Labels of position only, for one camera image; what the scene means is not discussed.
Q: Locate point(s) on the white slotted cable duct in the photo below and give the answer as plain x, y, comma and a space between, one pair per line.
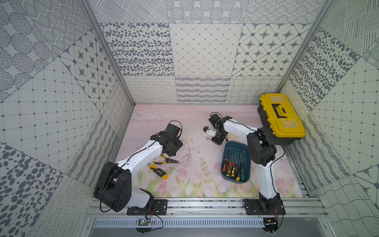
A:
201, 222

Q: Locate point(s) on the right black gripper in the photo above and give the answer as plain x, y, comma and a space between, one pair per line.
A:
218, 141

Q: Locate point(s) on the green black screwdriver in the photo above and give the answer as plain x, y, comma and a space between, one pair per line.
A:
242, 167

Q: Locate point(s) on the black yellow small screwdriver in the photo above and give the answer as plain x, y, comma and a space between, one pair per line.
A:
236, 167

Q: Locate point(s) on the yellow black utility knife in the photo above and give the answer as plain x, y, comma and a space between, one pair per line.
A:
158, 171

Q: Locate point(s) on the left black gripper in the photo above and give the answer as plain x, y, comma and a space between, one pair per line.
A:
173, 146

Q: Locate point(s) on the black yellow-dotted screwdriver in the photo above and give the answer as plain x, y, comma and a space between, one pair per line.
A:
238, 172

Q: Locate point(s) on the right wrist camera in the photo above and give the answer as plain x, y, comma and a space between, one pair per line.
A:
211, 132

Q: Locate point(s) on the teal plastic storage tray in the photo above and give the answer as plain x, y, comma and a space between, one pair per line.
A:
237, 147

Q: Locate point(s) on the yellow handle screwdriver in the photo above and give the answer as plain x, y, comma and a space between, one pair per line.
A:
233, 166

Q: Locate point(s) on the yellow black toolbox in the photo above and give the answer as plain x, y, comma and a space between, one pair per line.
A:
279, 117

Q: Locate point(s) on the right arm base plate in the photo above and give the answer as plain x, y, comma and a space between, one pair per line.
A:
264, 207

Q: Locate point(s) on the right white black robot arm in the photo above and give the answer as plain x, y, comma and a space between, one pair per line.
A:
262, 151

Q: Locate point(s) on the yellow black pliers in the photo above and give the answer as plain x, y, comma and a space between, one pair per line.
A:
166, 161

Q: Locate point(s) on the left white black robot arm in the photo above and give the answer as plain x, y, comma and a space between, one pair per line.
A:
114, 186

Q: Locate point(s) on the aluminium mounting rail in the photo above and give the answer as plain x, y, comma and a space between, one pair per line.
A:
218, 207

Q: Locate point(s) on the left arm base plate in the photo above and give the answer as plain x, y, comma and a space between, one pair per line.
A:
154, 207

